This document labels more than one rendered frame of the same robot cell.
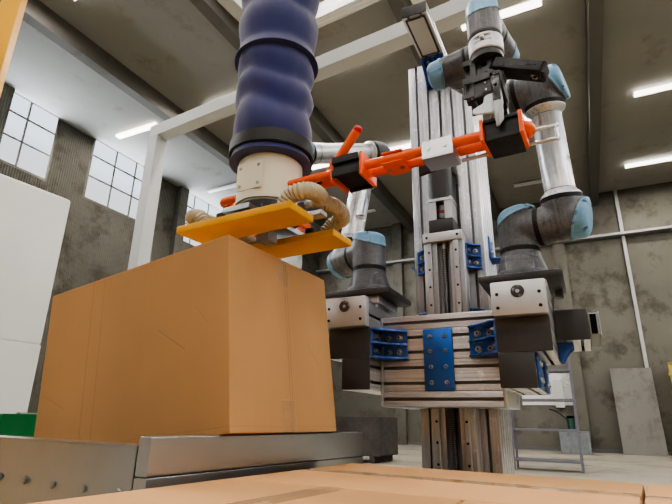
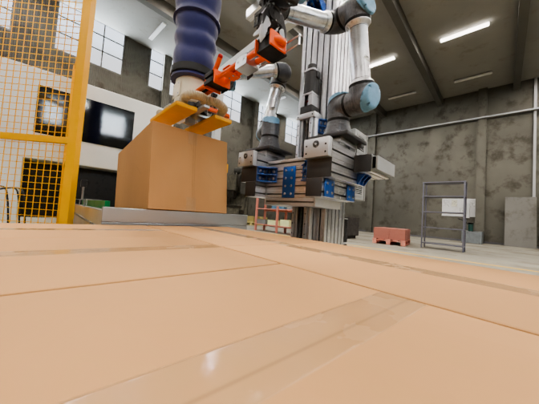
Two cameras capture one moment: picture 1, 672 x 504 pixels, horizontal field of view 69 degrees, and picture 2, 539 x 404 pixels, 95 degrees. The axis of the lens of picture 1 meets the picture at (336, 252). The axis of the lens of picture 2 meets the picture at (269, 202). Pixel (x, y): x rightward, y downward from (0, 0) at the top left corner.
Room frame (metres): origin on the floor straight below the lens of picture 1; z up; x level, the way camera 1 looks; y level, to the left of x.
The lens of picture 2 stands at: (0.09, -0.61, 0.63)
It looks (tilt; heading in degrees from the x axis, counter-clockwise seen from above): 3 degrees up; 17
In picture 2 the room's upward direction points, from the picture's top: 4 degrees clockwise
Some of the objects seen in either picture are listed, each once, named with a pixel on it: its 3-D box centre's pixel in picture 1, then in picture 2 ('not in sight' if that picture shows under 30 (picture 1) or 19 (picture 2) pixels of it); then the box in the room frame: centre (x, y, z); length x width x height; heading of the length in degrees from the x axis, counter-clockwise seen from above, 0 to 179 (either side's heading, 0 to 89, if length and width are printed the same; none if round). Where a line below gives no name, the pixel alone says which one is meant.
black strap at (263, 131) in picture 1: (272, 155); (193, 77); (1.18, 0.18, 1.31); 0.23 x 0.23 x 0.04
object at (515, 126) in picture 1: (504, 133); (269, 46); (0.87, -0.34, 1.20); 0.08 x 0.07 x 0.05; 60
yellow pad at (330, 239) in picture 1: (288, 242); (206, 123); (1.26, 0.13, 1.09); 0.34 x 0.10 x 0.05; 60
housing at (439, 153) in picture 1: (441, 153); (247, 64); (0.95, -0.23, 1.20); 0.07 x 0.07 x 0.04; 60
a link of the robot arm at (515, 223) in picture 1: (520, 229); (340, 107); (1.41, -0.56, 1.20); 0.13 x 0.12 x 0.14; 52
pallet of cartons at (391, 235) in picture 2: not in sight; (391, 236); (8.22, -2.01, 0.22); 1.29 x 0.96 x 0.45; 155
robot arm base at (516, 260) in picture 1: (521, 266); (338, 130); (1.41, -0.56, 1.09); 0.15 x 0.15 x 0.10
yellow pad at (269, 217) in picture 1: (243, 218); (172, 112); (1.09, 0.22, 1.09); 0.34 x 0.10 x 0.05; 60
